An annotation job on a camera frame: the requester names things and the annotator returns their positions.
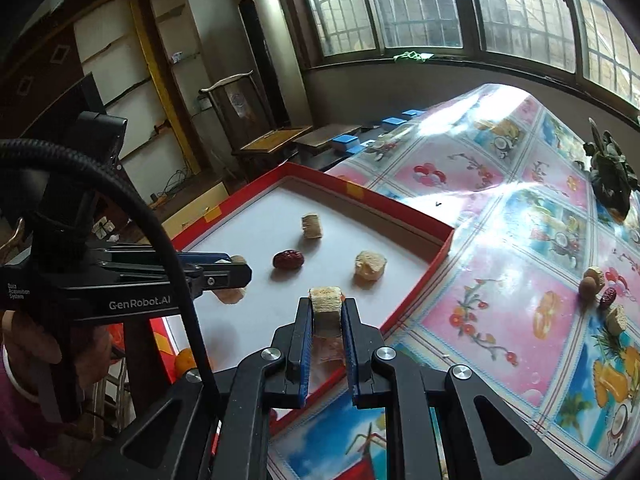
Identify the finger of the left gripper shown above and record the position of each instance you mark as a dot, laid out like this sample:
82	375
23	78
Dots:
202	258
219	276

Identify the small corn cob chunk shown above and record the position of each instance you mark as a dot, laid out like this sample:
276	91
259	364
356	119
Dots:
326	304

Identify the large orange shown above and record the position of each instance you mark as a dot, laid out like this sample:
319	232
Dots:
184	361

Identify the tall floor air conditioner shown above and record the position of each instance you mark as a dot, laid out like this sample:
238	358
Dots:
275	60

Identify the wooden chair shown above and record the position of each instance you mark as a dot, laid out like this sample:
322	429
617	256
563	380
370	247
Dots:
258	142

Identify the brown longan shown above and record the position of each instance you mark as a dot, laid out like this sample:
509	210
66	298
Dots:
588	289

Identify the pale corn cob piece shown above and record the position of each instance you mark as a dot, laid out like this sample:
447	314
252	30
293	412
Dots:
370	266

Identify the red shallow box tray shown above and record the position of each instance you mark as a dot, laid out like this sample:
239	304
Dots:
265	218

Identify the red jujube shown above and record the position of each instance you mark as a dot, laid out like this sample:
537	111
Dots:
607	298

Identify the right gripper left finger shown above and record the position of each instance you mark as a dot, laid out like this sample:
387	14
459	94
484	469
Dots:
289	387

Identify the floral plastic tablecloth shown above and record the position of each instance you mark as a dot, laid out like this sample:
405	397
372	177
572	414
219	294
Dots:
512	180

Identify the pink sleeve forearm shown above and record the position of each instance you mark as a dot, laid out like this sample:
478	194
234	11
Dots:
23	431

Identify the green cloth on sill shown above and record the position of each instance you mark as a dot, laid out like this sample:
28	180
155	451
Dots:
413	57

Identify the blue mahjong tile box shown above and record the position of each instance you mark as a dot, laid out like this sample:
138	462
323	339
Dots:
344	142

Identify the tall corn cob piece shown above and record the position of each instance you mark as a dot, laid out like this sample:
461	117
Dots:
231	295

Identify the red jujube gripped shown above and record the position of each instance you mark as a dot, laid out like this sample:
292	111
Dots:
289	259

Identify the person's left hand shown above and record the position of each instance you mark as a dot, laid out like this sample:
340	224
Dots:
27	344

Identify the wooden stool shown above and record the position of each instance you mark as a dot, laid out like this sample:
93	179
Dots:
319	140

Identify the round corn cob slice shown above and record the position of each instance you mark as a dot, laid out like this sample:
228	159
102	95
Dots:
616	320

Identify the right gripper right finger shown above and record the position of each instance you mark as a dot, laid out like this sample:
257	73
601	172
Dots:
360	341

